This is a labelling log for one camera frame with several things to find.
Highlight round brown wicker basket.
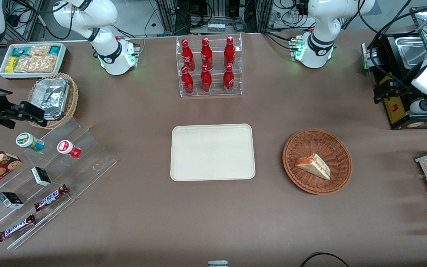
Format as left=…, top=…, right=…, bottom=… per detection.
left=282, top=128, right=353, bottom=196

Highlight white rectangular bin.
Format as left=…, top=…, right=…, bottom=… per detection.
left=0, top=43, right=67, bottom=79

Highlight clear acrylic stepped stand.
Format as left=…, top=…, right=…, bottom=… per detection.
left=0, top=116, right=118, bottom=250

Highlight large clear cracker bag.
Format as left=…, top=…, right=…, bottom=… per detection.
left=14, top=55, right=57, bottom=73

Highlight black cable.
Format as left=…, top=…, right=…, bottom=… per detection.
left=300, top=252, right=351, bottom=267

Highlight cream rectangular tray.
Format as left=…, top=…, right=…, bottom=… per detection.
left=170, top=123, right=256, bottom=182

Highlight red soda bottle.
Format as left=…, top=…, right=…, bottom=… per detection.
left=181, top=39, right=196, bottom=72
left=224, top=36, right=236, bottom=68
left=181, top=66, right=195, bottom=95
left=200, top=64, right=213, bottom=93
left=223, top=63, right=235, bottom=93
left=200, top=37, right=214, bottom=70

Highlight metal framed glass lid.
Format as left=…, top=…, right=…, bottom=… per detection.
left=409, top=7, right=427, bottom=52

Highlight black food warmer machine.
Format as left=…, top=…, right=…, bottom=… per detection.
left=361, top=7, right=427, bottom=131

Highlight small black box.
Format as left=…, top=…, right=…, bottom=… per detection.
left=31, top=166, right=52, bottom=187
left=0, top=191, right=24, bottom=209

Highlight clear acrylic bottle rack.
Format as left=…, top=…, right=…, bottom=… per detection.
left=175, top=33, right=243, bottom=98

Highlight steel pan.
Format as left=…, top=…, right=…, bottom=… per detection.
left=395, top=36, right=427, bottom=69

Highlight triangular sandwich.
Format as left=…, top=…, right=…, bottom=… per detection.
left=295, top=153, right=331, bottom=181

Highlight green lid cup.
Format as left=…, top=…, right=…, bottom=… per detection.
left=16, top=132, right=45, bottom=152

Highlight silver foil container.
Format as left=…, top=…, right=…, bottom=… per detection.
left=32, top=77, right=70, bottom=120

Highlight yellow snack packet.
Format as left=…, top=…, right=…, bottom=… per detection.
left=5, top=56, right=20, bottom=73

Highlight snickers bar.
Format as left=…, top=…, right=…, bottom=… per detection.
left=33, top=184, right=70, bottom=212
left=0, top=214, right=36, bottom=243

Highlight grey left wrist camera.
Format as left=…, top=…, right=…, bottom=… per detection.
left=409, top=98, right=427, bottom=115

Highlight light wicker basket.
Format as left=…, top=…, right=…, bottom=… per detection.
left=27, top=72, right=79, bottom=130

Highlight small clear cracker bag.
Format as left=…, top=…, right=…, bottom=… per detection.
left=28, top=45, right=51, bottom=57

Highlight red lid cup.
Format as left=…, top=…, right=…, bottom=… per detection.
left=57, top=140, right=82, bottom=159

